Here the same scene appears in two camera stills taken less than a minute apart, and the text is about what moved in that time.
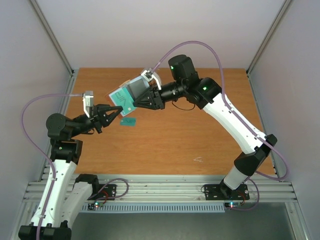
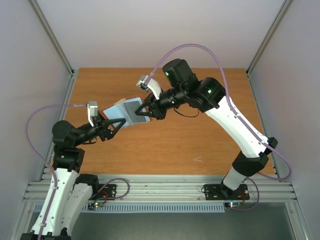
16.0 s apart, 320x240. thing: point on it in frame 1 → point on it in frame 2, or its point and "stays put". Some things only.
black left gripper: (95, 116) → (105, 131)
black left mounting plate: (106, 192) stays put
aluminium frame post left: (65, 59) stays put
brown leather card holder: (123, 85) → (126, 108)
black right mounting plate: (222, 192) stays put
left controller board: (92, 206) stays put
